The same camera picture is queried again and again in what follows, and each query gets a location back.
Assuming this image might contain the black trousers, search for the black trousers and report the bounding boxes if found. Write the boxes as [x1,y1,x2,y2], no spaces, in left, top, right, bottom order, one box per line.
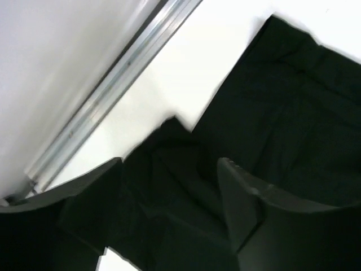
[59,16,360,270]

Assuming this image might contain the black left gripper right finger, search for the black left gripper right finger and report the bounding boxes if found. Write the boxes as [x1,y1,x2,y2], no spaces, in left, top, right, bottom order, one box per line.
[217,158,360,270]

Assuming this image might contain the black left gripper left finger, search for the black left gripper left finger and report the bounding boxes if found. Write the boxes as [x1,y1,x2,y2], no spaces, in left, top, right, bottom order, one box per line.
[1,158,122,215]

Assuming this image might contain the left aluminium table rail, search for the left aluminium table rail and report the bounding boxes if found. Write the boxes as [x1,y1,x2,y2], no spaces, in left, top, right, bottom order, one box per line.
[0,0,204,207]

